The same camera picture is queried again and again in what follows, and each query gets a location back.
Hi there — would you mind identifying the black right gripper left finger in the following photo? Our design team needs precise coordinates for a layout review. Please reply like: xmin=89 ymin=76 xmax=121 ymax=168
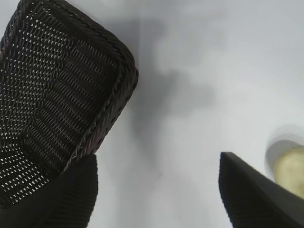
xmin=0 ymin=154 xmax=99 ymax=228

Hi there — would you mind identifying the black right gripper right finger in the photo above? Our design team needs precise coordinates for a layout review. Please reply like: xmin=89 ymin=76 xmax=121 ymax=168
xmin=219 ymin=152 xmax=304 ymax=228

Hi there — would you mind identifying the pale yellow egg yolk pastry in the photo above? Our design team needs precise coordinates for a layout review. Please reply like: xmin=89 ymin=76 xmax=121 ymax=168
xmin=272 ymin=145 xmax=304 ymax=197

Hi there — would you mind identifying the dark brown wicker basket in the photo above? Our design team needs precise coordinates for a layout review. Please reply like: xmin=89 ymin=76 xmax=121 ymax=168
xmin=0 ymin=0 xmax=139 ymax=206

